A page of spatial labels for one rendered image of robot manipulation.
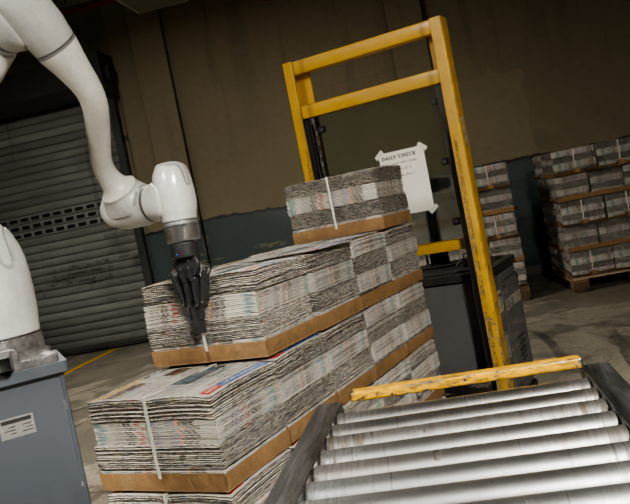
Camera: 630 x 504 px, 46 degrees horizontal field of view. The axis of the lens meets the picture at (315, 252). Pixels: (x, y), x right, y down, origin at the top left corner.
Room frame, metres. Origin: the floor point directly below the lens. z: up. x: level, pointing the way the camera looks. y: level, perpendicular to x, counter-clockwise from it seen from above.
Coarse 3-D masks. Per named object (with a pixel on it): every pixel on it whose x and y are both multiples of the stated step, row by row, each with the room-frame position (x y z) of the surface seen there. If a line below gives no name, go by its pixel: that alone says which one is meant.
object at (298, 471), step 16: (320, 416) 1.35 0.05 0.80; (336, 416) 1.34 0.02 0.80; (304, 432) 1.27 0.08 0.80; (320, 432) 1.25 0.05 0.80; (304, 448) 1.18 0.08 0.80; (320, 448) 1.17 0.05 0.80; (288, 464) 1.12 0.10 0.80; (304, 464) 1.11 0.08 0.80; (288, 480) 1.05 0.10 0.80; (304, 480) 1.04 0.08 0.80; (272, 496) 1.00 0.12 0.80; (288, 496) 0.99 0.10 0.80; (304, 496) 1.00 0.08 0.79
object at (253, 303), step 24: (264, 264) 1.95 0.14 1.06; (288, 264) 2.02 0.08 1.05; (216, 288) 1.91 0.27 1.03; (240, 288) 1.88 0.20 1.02; (264, 288) 1.90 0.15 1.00; (288, 288) 2.02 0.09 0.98; (216, 312) 1.92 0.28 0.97; (240, 312) 1.88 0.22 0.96; (264, 312) 1.89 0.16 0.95; (288, 312) 1.99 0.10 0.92; (312, 312) 2.10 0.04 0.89; (216, 336) 1.92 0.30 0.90; (240, 336) 1.89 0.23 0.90; (264, 336) 1.86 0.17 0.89
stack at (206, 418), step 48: (336, 336) 2.18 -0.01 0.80; (384, 336) 2.47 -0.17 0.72; (144, 384) 1.85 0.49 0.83; (192, 384) 1.74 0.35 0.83; (240, 384) 1.70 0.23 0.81; (288, 384) 1.90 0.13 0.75; (336, 384) 2.12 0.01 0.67; (96, 432) 1.78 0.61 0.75; (144, 432) 1.70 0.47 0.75; (192, 432) 1.63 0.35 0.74; (240, 432) 1.67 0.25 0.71
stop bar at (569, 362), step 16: (496, 368) 1.37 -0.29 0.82; (512, 368) 1.35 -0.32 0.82; (528, 368) 1.34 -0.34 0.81; (544, 368) 1.34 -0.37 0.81; (560, 368) 1.33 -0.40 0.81; (576, 368) 1.33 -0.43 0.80; (384, 384) 1.41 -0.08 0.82; (400, 384) 1.39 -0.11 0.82; (416, 384) 1.38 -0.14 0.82; (432, 384) 1.37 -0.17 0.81; (448, 384) 1.37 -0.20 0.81; (464, 384) 1.36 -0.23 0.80; (352, 400) 1.40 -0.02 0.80
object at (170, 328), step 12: (144, 288) 2.03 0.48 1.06; (156, 288) 2.02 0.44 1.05; (168, 288) 2.01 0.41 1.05; (144, 300) 2.03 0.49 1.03; (156, 300) 2.01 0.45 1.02; (168, 300) 1.99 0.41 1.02; (156, 312) 2.02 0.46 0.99; (168, 312) 2.00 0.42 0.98; (180, 312) 1.97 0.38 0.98; (156, 324) 2.03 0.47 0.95; (168, 324) 2.00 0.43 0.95; (180, 324) 1.97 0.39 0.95; (156, 336) 2.02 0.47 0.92; (168, 336) 2.00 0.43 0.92; (180, 336) 1.98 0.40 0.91; (192, 336) 1.96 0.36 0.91; (156, 348) 2.03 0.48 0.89; (168, 348) 2.01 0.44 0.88; (180, 348) 1.99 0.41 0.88
